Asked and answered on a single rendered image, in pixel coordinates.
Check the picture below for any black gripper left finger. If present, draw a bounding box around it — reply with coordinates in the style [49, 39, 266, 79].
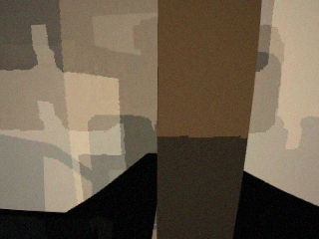
[0, 152, 157, 239]

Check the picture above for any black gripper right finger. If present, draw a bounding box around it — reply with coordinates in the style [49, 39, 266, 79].
[232, 170, 319, 239]

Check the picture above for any long wooden rail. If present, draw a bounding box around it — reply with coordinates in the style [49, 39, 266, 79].
[157, 0, 262, 239]

